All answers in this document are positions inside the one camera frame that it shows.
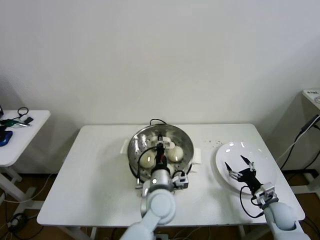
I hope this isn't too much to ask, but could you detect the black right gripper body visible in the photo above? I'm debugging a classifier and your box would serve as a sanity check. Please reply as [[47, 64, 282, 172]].
[[236, 167, 263, 195]]

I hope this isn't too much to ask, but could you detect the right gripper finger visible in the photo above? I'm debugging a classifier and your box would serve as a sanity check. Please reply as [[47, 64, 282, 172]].
[[240, 154, 257, 173], [224, 161, 241, 180]]

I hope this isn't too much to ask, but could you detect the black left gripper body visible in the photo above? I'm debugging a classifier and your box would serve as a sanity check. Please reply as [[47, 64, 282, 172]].
[[154, 144, 168, 171]]

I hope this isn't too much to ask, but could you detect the glass lid with white handle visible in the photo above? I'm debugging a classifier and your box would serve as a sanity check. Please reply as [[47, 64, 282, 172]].
[[127, 123, 196, 186]]

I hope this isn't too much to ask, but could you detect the steel perforated steamer basket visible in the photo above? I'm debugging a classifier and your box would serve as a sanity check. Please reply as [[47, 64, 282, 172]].
[[121, 124, 203, 185]]

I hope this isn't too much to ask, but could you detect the white round plate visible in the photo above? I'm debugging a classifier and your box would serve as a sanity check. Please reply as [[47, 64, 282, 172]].
[[215, 141, 278, 195]]

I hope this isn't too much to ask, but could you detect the white work table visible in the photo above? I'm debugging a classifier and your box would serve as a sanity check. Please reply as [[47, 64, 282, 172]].
[[36, 123, 306, 240]]

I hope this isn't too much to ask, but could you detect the tall white side table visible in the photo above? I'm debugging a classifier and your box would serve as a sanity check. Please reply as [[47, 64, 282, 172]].
[[289, 88, 320, 195]]

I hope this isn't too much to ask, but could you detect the blue and black device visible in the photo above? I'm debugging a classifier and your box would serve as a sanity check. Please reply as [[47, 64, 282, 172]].
[[0, 129, 14, 147]]

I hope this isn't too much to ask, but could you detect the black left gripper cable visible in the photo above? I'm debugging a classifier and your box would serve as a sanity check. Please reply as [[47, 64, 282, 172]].
[[136, 147, 161, 187]]

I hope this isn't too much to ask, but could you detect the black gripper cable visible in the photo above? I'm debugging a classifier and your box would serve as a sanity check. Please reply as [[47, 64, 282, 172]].
[[136, 147, 161, 187], [239, 186, 264, 219]]

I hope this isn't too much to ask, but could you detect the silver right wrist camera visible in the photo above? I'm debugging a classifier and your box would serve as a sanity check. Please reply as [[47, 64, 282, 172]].
[[256, 181, 279, 205]]

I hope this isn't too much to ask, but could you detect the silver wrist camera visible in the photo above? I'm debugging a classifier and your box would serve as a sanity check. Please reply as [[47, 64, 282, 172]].
[[256, 181, 279, 205], [171, 171, 190, 190]]

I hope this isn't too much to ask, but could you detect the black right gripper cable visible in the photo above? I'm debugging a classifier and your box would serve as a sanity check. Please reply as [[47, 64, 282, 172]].
[[239, 186, 264, 219]]

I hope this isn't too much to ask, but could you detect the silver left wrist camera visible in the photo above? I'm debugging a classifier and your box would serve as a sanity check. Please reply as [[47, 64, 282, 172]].
[[171, 171, 190, 190]]

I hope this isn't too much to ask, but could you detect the thin black wall cable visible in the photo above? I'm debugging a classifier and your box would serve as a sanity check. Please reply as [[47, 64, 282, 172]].
[[281, 128, 320, 171]]

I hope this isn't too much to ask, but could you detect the white cable with black plug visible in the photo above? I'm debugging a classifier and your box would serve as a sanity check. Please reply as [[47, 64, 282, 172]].
[[276, 114, 320, 169]]

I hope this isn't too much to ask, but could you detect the black looped cable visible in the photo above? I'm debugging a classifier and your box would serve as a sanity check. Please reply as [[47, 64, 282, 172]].
[[12, 106, 31, 121]]

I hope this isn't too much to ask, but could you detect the black floor cable coil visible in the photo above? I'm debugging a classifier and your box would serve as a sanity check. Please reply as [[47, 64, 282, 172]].
[[6, 211, 30, 235]]

